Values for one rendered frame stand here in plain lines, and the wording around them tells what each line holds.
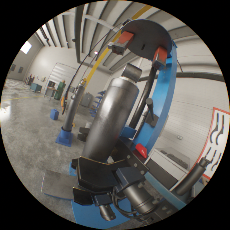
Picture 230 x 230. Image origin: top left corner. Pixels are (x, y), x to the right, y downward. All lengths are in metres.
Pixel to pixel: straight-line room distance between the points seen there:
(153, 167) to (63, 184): 1.11
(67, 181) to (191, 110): 2.96
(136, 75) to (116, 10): 6.49
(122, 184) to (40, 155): 1.54
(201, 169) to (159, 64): 0.76
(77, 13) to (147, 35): 5.36
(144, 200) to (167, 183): 0.13
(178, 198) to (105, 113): 0.60
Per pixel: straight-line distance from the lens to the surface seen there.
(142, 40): 0.95
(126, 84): 0.42
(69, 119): 1.78
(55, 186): 1.21
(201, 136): 2.23
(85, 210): 1.19
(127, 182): 0.37
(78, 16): 6.11
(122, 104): 0.40
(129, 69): 0.51
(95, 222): 1.20
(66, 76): 11.82
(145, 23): 0.85
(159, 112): 0.71
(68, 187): 1.21
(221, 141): 2.37
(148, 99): 0.27
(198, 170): 0.43
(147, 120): 0.64
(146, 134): 0.72
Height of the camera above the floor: 1.29
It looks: 4 degrees down
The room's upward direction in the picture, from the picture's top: 24 degrees clockwise
